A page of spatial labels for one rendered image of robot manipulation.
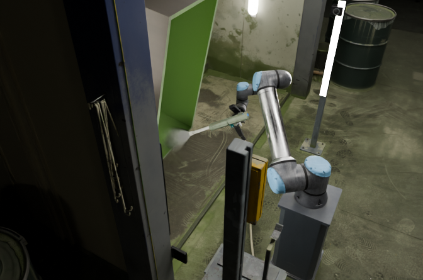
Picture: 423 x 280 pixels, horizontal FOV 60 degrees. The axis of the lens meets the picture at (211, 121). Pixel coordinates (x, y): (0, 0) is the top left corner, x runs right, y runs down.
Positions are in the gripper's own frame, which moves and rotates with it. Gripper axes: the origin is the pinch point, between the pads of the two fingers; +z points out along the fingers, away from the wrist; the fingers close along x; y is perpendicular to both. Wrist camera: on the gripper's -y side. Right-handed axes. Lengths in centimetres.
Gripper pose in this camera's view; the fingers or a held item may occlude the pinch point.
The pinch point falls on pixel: (234, 123)
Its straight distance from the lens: 262.0
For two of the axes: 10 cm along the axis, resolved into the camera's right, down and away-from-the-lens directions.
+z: -2.1, 5.5, -8.1
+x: -8.6, 3.0, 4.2
